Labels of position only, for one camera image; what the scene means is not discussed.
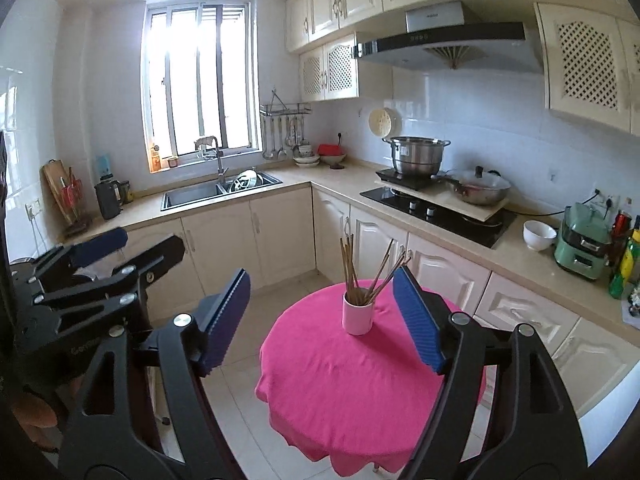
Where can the kitchen window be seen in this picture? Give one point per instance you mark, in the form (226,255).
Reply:
(198,78)

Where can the green kitchen appliance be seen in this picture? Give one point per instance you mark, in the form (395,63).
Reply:
(583,242)

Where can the green yellow bottle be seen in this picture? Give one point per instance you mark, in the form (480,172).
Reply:
(625,268)

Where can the pink white cup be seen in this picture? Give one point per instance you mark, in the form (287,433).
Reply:
(357,317)

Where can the pink round tablecloth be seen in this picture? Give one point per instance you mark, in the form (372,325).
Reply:
(355,400)

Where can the steel double sink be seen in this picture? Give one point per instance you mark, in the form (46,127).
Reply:
(245,181)

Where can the dark grey wooden chopstick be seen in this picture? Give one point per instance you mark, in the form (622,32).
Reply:
(343,242)

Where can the black induction cooker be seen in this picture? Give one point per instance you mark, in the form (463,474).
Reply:
(415,182)

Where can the wooden cutting board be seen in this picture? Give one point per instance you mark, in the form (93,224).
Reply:
(65,188)

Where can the black range hood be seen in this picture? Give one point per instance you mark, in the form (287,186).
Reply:
(449,36)

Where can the chrome sink faucet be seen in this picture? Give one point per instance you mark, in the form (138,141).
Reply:
(208,148)

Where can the leftmost wooden chopstick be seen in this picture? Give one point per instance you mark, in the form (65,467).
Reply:
(386,273)

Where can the steel stock pot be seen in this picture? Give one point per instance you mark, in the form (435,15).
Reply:
(416,155)

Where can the light brown wooden chopstick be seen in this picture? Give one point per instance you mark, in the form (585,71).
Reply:
(368,295)

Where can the grey frying pan with lid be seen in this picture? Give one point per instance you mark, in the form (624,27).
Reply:
(478,187)

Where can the red bowl on counter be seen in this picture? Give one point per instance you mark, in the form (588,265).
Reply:
(331,154)

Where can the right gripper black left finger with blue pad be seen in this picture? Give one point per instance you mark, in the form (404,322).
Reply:
(113,433)

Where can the hanging utensil rack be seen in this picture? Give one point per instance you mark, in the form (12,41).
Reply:
(282,127)

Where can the black gas hob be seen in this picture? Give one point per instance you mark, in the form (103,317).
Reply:
(485,233)

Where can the white bowl on counter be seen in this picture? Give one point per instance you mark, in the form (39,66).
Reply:
(538,236)

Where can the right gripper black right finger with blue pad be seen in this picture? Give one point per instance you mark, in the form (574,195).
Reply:
(533,431)

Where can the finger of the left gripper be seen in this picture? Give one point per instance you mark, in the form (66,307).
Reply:
(56,268)
(120,295)

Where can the black electric kettle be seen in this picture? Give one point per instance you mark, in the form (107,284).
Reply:
(107,194)

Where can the person's left hand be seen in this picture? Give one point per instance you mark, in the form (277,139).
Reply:
(34,416)

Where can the dark brown wooden chopstick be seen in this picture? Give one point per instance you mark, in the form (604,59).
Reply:
(354,288)

